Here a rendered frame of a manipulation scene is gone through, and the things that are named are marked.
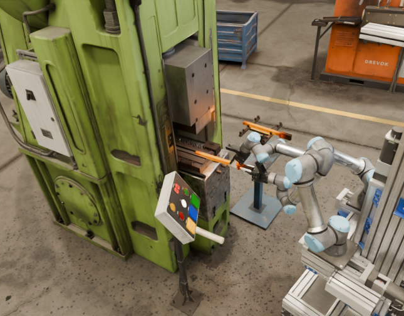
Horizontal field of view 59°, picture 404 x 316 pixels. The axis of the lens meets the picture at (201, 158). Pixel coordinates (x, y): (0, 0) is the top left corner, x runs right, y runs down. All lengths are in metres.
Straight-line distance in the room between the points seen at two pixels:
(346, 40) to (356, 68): 0.44
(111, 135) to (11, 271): 1.73
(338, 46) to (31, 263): 4.74
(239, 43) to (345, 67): 1.68
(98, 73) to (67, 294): 1.88
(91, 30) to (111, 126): 0.67
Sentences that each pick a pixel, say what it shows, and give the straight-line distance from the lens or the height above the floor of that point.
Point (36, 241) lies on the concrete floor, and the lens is 3.82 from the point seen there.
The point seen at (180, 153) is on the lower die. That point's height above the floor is 0.99.
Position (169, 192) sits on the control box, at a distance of 2.07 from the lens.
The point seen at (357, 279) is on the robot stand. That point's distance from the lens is 2.33.
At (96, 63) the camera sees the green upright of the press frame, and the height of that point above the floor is 1.79.
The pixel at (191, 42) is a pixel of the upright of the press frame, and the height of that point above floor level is 1.74.
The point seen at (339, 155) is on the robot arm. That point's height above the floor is 1.16.
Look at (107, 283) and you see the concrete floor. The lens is 3.26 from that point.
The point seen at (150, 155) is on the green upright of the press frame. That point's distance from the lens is 2.25.
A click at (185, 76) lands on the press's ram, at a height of 1.71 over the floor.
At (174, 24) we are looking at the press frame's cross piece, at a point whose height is 1.95.
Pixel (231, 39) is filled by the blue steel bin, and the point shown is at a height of 0.47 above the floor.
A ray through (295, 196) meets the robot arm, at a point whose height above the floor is 0.99.
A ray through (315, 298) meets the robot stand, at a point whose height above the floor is 0.21.
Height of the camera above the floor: 2.62
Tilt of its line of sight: 39 degrees down
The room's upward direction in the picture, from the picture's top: 5 degrees counter-clockwise
